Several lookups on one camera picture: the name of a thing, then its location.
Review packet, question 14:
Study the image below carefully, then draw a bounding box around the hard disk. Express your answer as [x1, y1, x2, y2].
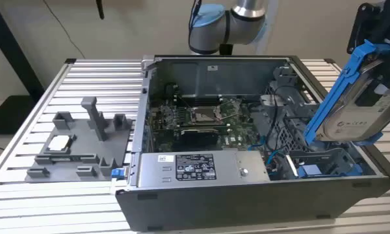
[303, 39, 390, 147]

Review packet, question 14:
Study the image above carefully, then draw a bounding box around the black disk wire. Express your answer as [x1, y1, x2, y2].
[266, 84, 299, 152]

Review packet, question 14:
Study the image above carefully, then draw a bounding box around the grey metal disk bay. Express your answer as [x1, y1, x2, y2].
[258, 65, 379, 181]

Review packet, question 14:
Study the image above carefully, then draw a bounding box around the blue disk carrier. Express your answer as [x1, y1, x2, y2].
[295, 163, 362, 177]

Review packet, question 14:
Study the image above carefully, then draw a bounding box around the metal socket cover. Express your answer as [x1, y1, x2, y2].
[216, 100, 242, 116]

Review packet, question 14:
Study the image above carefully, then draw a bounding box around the green motherboard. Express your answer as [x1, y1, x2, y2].
[148, 94, 265, 152]

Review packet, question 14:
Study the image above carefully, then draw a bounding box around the CPU socket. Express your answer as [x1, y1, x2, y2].
[189, 106, 222, 123]

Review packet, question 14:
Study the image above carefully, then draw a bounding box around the black graphics card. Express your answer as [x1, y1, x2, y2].
[178, 128, 221, 151]

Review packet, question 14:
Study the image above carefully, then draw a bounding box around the silver power supply unit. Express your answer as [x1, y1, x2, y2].
[136, 150, 270, 188]

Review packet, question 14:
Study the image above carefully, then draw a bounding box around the black open PC case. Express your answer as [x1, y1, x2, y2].
[114, 54, 390, 233]

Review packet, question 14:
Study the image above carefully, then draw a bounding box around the black hanging antenna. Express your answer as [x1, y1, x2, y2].
[94, 0, 105, 20]

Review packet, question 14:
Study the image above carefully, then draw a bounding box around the grey parts rack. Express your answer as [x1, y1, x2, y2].
[25, 96, 136, 183]

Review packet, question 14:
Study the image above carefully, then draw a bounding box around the silver CPU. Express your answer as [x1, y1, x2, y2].
[48, 136, 74, 151]

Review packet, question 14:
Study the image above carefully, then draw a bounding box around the black monitor stand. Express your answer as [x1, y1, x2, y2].
[0, 0, 46, 135]

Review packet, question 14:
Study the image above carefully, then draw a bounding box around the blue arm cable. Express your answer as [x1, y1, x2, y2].
[189, 0, 204, 27]

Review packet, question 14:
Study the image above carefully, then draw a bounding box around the blue disk wire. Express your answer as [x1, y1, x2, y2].
[261, 143, 287, 172]

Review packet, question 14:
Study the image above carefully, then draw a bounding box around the thin black wall cable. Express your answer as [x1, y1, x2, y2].
[42, 0, 85, 59]

